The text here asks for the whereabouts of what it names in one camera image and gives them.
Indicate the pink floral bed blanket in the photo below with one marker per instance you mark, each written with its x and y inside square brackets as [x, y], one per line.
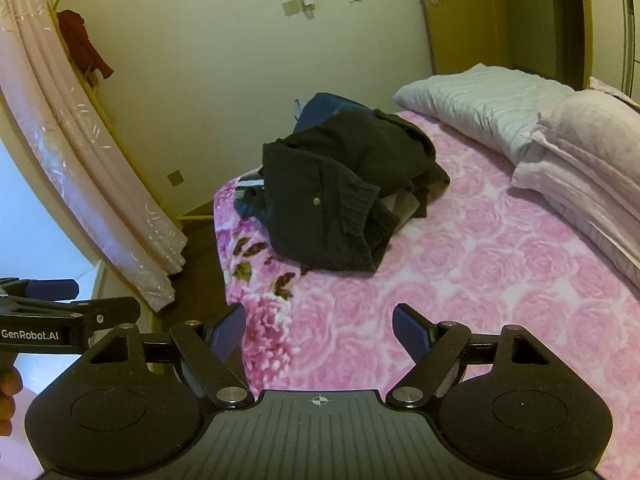
[486, 255]

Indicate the grey striped garment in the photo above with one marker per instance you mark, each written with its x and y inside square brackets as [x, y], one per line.
[249, 200]

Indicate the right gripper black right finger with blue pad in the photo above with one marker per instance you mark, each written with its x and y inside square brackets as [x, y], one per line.
[436, 351]

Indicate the wooden bedroom door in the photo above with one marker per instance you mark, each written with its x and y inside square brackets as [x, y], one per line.
[463, 33]

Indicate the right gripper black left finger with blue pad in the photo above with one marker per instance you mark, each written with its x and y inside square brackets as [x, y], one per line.
[203, 349]

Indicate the dark red garment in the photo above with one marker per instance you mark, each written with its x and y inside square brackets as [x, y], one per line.
[75, 35]

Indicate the folded pink duvet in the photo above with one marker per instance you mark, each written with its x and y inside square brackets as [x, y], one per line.
[584, 160]

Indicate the blue garment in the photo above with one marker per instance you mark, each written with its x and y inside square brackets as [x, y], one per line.
[322, 106]

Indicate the white sliding wardrobe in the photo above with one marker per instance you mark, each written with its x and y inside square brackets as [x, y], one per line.
[612, 43]

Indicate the grey striped quilt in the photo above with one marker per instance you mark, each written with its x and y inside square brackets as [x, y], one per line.
[493, 105]

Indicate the black trousers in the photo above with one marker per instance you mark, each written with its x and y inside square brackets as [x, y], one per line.
[336, 193]

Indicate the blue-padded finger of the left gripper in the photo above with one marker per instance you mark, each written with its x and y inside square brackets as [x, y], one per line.
[50, 290]

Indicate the person's left hand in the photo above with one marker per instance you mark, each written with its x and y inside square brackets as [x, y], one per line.
[11, 385]

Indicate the pink patterned curtain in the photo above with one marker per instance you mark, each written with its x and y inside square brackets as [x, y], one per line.
[79, 156]

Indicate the wooden coat rack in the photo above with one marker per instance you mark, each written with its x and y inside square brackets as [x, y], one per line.
[90, 83]

